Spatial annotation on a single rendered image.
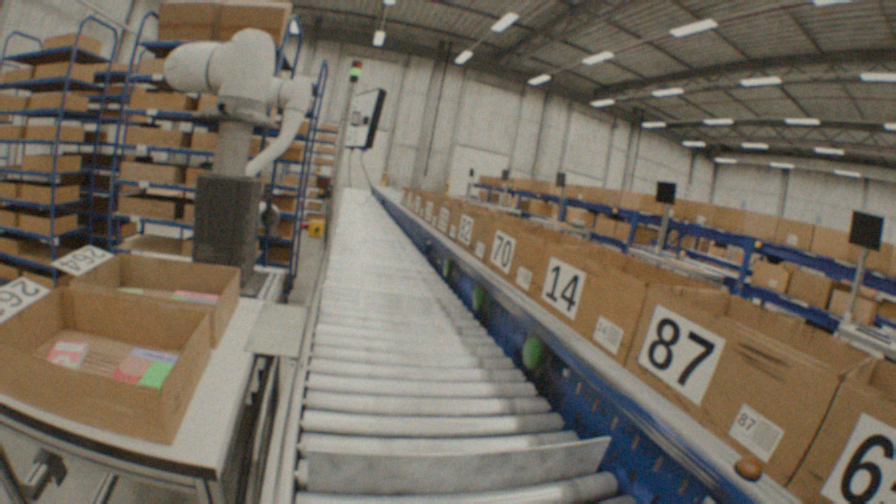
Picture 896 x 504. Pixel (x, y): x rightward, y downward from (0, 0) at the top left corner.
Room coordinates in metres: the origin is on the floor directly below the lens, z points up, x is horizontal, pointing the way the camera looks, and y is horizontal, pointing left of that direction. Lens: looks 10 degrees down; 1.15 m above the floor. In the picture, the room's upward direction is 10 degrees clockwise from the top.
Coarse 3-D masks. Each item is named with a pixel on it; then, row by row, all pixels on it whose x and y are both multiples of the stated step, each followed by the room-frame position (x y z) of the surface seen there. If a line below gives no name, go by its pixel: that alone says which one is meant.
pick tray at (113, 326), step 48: (0, 336) 0.25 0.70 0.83; (48, 336) 0.39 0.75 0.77; (96, 336) 0.48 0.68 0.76; (144, 336) 0.53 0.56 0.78; (192, 336) 0.48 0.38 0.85; (0, 384) 0.21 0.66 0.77; (48, 384) 0.25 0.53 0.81; (96, 384) 0.29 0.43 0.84; (192, 384) 0.45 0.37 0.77; (144, 432) 0.31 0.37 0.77
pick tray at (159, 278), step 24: (120, 264) 0.75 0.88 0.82; (144, 264) 0.78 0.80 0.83; (168, 264) 0.81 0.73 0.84; (192, 264) 0.83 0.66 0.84; (96, 288) 0.52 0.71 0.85; (120, 288) 0.72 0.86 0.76; (144, 288) 0.77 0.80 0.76; (168, 288) 0.81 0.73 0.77; (192, 288) 0.83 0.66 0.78; (216, 288) 0.86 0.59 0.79; (216, 312) 0.63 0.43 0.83; (216, 336) 0.63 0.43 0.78
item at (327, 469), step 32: (544, 448) 0.45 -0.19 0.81; (576, 448) 0.47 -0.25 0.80; (320, 480) 0.36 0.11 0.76; (352, 480) 0.38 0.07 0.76; (384, 480) 0.39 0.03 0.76; (416, 480) 0.40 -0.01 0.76; (448, 480) 0.41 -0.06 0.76; (480, 480) 0.43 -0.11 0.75; (512, 480) 0.44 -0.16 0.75; (544, 480) 0.46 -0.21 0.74
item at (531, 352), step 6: (528, 342) 0.82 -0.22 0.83; (534, 342) 0.80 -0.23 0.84; (528, 348) 0.81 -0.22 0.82; (534, 348) 0.79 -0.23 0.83; (540, 348) 0.79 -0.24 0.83; (528, 354) 0.80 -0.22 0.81; (534, 354) 0.78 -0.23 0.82; (540, 354) 0.78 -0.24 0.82; (528, 360) 0.80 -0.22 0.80; (534, 360) 0.78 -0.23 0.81; (528, 366) 0.80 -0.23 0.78; (534, 366) 0.78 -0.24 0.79
